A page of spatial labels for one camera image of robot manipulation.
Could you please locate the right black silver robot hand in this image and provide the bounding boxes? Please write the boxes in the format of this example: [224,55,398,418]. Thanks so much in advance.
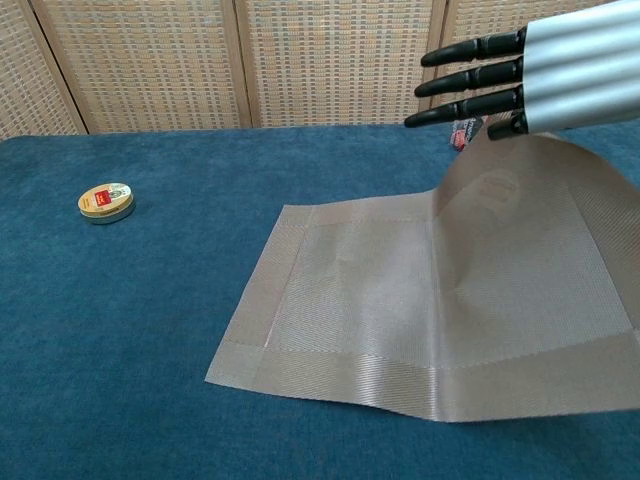
[403,0,640,142]

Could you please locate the grey woven placemat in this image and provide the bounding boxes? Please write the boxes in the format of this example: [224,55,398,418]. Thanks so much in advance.
[203,130,640,424]

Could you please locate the clear box red black pieces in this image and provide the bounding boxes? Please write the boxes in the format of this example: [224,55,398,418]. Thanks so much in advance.
[448,117,489,153]

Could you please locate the woven wood folding screen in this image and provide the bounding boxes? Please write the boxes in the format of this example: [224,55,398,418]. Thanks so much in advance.
[0,0,640,141]

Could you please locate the blue table cover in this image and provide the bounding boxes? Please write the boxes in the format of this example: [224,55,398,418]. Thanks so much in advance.
[0,118,640,480]

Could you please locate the round gold tin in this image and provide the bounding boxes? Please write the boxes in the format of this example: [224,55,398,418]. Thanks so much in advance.
[77,182,136,226]

